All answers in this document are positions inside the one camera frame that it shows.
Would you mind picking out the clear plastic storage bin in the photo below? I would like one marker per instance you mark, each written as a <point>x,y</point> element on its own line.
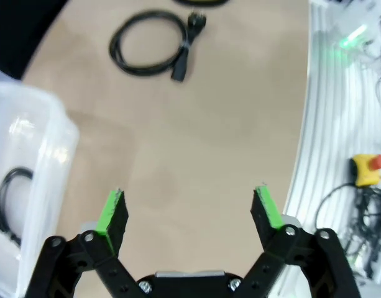
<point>47,155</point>

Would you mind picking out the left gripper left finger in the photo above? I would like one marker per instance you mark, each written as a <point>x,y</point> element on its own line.
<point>84,267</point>

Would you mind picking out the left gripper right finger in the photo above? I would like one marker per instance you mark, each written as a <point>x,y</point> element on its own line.
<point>299,267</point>

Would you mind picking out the yellow emergency stop button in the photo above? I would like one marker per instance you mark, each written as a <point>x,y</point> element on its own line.
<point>365,170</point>

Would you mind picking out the green status light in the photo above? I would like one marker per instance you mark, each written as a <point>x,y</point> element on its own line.
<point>353,36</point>

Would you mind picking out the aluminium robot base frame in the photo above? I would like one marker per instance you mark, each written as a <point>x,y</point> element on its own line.
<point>320,93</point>

